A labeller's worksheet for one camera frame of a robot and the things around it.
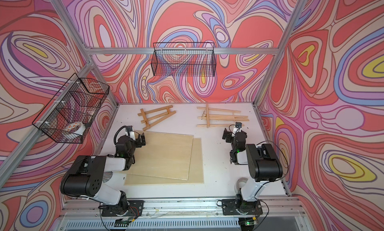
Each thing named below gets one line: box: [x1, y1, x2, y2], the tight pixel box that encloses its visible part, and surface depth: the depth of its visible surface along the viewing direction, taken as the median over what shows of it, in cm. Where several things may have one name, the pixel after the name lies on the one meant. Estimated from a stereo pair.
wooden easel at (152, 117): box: [137, 105, 177, 131], surface depth 114 cm
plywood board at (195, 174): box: [124, 137, 204, 186], surface depth 85 cm
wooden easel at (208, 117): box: [196, 103, 250, 129], surface depth 112 cm
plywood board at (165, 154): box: [125, 130, 194, 181], surface depth 94 cm
